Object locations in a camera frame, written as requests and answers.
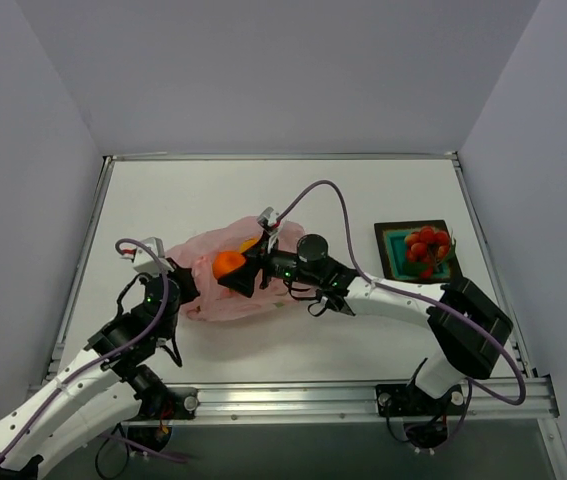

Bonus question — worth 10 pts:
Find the orange fake fruit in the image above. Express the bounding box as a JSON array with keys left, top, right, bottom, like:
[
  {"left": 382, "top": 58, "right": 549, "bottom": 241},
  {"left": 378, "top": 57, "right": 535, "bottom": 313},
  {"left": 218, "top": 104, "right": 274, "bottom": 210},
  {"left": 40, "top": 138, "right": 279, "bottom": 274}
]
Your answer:
[{"left": 212, "top": 251, "right": 246, "bottom": 280}]

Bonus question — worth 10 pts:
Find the pink plastic bag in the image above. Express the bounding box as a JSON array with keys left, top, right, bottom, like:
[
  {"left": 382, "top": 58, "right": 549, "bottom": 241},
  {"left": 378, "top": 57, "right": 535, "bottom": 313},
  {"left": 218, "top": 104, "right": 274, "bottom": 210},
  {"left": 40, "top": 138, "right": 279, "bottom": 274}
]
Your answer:
[{"left": 166, "top": 216, "right": 295, "bottom": 322}]

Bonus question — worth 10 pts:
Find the red fake berry cluster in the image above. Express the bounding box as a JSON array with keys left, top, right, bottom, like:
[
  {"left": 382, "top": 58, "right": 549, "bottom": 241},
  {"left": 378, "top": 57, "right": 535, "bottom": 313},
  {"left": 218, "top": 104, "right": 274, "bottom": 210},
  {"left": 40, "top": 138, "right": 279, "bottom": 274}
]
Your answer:
[{"left": 403, "top": 225, "right": 458, "bottom": 282}]

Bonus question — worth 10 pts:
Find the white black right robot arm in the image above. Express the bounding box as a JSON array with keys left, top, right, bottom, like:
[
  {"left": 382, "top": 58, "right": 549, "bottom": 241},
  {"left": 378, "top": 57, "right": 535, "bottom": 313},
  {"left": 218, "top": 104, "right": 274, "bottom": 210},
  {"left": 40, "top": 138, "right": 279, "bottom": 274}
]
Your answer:
[{"left": 212, "top": 234, "right": 513, "bottom": 399}]

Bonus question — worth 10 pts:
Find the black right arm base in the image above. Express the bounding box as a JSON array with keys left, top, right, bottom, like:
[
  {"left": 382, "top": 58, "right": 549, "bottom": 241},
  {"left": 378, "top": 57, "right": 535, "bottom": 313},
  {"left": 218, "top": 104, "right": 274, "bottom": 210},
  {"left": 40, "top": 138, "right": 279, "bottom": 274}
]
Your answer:
[{"left": 375, "top": 382, "right": 466, "bottom": 418}]

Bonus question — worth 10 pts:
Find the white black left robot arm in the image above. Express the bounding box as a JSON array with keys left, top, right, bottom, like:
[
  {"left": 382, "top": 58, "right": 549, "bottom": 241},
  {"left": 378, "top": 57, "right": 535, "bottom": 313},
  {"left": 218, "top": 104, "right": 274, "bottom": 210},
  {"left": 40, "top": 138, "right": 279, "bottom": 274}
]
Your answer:
[{"left": 0, "top": 268, "right": 199, "bottom": 479}]

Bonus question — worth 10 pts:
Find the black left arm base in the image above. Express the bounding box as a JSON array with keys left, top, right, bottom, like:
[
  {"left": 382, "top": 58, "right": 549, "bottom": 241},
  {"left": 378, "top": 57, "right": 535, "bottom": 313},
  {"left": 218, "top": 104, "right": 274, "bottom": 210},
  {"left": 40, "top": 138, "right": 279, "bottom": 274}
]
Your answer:
[{"left": 153, "top": 386, "right": 200, "bottom": 421}]

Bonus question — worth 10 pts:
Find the yellow fake fruit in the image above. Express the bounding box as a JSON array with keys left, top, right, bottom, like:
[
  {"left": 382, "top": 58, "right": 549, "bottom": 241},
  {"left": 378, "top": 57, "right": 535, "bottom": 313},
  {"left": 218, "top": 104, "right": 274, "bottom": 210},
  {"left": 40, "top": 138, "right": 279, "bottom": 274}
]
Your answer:
[{"left": 239, "top": 238, "right": 259, "bottom": 253}]

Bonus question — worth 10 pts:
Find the black square plate teal centre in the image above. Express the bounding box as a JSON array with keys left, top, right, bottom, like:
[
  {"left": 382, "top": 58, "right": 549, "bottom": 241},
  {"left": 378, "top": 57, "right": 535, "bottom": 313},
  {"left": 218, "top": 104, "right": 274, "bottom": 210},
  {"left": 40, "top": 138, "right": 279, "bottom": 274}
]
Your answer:
[{"left": 374, "top": 220, "right": 462, "bottom": 284}]

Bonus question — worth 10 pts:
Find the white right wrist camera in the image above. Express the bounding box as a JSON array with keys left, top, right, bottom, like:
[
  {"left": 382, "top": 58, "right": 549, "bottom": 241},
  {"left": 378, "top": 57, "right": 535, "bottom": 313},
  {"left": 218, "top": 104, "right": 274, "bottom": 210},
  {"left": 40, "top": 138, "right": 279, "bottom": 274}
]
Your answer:
[{"left": 257, "top": 207, "right": 280, "bottom": 251}]

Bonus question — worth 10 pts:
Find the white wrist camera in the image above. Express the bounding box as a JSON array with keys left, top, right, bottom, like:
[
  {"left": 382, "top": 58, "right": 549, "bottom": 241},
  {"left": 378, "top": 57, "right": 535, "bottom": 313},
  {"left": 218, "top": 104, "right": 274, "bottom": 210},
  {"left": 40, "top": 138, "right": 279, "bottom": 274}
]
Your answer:
[
  {"left": 116, "top": 237, "right": 167, "bottom": 276},
  {"left": 257, "top": 207, "right": 280, "bottom": 251}
]

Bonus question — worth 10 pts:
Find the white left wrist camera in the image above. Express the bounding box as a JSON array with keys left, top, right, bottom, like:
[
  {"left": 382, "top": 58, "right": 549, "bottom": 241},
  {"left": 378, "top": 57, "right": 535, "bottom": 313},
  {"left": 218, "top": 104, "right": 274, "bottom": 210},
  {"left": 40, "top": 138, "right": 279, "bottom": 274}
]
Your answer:
[{"left": 116, "top": 237, "right": 167, "bottom": 276}]

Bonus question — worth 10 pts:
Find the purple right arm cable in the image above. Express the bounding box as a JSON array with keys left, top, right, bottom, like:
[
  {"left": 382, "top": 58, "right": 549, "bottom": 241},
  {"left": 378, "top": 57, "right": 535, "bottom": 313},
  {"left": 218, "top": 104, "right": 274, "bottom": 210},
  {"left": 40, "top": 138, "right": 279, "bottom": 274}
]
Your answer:
[{"left": 275, "top": 179, "right": 527, "bottom": 451}]

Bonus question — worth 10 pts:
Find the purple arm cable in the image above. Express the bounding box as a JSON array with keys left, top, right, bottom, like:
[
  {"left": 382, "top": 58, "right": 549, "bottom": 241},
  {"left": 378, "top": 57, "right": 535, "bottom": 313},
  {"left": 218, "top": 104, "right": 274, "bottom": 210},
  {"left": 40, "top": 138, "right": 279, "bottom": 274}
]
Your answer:
[
  {"left": 0, "top": 238, "right": 192, "bottom": 480},
  {"left": 275, "top": 179, "right": 527, "bottom": 451}
]

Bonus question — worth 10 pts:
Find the aluminium front rail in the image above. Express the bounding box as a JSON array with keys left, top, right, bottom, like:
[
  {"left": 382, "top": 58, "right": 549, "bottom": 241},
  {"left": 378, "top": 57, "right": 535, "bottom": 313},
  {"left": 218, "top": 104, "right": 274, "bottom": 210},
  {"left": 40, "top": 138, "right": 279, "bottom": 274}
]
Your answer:
[{"left": 27, "top": 377, "right": 560, "bottom": 426}]

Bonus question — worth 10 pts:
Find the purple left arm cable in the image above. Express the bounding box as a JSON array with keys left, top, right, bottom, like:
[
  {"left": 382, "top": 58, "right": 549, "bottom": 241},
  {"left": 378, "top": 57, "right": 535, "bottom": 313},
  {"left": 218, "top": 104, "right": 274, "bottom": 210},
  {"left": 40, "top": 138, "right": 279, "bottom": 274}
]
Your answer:
[{"left": 0, "top": 238, "right": 192, "bottom": 480}]

